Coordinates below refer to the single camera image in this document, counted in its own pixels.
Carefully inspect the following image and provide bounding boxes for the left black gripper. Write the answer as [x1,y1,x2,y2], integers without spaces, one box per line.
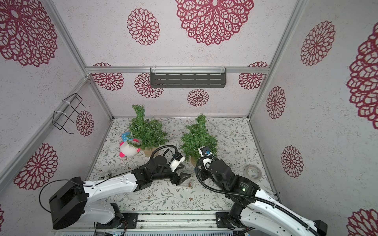
[154,164,194,185]

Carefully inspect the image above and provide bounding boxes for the small green christmas tree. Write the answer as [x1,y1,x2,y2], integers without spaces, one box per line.
[128,105,168,157]
[180,114,218,166]

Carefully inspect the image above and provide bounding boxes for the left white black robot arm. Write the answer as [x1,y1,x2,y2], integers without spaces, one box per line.
[49,155,191,230]

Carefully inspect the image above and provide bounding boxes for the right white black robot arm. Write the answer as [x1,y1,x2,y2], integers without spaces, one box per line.
[195,157,328,236]

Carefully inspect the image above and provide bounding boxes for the pink white plush toy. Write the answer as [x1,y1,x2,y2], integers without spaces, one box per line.
[119,131,141,158]

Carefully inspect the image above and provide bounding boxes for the flag patterned small can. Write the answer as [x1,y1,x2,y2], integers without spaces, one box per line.
[98,175,111,181]

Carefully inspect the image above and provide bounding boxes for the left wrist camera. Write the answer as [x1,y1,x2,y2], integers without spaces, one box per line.
[169,153,185,172]

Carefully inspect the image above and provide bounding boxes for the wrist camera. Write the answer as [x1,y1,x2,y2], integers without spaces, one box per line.
[169,153,185,172]
[198,146,215,170]

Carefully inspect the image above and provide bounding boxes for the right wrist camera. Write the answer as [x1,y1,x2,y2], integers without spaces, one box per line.
[198,146,215,170]

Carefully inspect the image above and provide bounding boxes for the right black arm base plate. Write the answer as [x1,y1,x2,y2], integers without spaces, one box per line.
[216,211,240,230]

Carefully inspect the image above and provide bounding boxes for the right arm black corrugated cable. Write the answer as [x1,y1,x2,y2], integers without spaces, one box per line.
[194,156,321,236]

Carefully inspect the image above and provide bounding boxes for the aluminium mounting rail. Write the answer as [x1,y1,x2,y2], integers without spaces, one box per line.
[56,210,300,231]

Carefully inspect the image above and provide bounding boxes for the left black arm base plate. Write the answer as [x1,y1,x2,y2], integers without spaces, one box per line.
[95,212,139,230]

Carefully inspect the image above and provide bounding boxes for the grey wall shelf rack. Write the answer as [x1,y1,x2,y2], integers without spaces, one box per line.
[150,67,227,89]

